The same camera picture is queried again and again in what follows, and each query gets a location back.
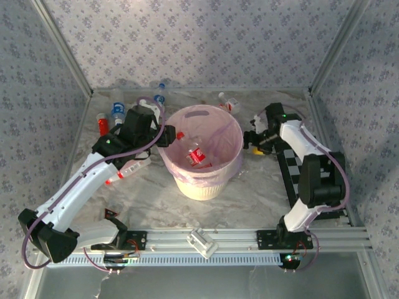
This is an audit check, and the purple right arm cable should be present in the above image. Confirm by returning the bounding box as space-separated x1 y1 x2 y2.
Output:
252 104 349 272

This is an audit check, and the pink plastic bin liner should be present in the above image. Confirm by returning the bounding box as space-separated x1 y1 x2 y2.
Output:
157 105 244 185

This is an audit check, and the white plastic bracket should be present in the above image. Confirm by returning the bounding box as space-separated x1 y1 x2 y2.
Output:
186 228 219 259

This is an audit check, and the white cap red label bottle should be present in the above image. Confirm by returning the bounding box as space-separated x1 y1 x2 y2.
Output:
217 91 243 115

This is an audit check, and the clear bottle red label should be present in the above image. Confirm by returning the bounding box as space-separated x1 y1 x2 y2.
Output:
176 131 209 171

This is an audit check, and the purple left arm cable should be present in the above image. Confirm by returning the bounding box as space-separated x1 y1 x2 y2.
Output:
21 95 166 272

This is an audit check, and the blue cap blue label bottle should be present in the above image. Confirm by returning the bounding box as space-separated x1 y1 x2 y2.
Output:
151 80 168 108

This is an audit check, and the white slotted cable duct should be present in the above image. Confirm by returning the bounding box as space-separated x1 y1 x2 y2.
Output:
55 251 286 267

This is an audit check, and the translucent bottle barcode label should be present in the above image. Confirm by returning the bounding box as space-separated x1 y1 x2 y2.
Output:
105 157 153 187

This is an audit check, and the aluminium frame post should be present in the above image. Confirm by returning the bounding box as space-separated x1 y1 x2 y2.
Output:
307 0 373 96
31 0 94 97

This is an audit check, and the black white checkerboard board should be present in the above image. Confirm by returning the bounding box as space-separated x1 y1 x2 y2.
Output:
275 146 349 219

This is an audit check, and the white plastic bin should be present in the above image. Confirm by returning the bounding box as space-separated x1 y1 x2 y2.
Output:
157 105 244 202

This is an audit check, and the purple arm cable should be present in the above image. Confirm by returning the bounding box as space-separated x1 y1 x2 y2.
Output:
21 95 166 272
252 104 349 272

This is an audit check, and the clear bottle blue label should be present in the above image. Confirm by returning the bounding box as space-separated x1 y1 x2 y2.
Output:
109 88 128 126

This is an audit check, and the long aluminium base rail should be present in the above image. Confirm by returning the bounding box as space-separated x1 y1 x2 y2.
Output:
67 227 373 254

